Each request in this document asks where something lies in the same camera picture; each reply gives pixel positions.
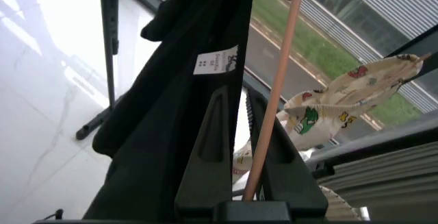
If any cream printed garment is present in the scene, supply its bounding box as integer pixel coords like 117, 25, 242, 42
232, 53, 433, 184

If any black clothes rack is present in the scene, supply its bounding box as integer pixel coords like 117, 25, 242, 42
75, 0, 438, 180

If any beige curtain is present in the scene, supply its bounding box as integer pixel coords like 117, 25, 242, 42
316, 141, 438, 222

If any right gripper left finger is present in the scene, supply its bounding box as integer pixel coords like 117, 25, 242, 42
175, 86, 240, 222

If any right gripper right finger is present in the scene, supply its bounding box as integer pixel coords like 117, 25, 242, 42
245, 87, 329, 222

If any white laundry basket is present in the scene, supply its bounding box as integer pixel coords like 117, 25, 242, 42
318, 185, 370, 222

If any black garment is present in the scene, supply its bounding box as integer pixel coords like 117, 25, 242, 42
83, 0, 257, 222

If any window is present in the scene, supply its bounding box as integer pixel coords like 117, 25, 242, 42
119, 0, 438, 142

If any black cable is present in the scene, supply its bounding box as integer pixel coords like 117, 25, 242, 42
42, 208, 65, 221

